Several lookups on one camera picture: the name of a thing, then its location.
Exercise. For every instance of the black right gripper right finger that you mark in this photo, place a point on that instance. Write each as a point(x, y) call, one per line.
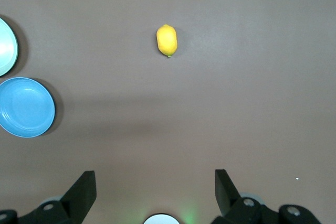
point(225, 195)

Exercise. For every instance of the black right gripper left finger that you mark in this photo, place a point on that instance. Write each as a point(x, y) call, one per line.
point(78, 197)

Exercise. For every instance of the yellow lemon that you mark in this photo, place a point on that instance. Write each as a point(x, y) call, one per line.
point(167, 41)

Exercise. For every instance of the white round disc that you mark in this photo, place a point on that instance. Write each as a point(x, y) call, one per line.
point(161, 220)

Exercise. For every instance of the blue plate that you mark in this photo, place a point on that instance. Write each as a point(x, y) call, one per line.
point(25, 107)

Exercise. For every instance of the mint green plate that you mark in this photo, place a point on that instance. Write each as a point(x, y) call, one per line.
point(6, 48)

